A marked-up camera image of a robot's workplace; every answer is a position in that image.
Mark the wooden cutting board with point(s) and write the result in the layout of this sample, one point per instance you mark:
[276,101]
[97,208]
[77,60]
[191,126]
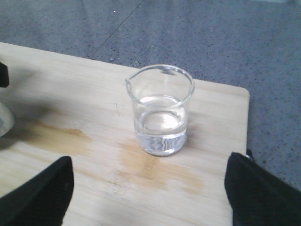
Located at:
[66,105]

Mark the glass beaker with liquid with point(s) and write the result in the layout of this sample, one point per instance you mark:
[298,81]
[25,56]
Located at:
[160,95]

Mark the steel double jigger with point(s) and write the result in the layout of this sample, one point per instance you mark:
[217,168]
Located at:
[7,119]

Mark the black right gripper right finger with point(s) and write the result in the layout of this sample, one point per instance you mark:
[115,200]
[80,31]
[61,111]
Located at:
[258,198]

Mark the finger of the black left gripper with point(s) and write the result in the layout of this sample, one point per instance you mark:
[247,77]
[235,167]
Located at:
[4,77]

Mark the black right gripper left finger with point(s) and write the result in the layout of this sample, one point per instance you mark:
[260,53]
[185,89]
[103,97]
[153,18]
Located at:
[42,200]

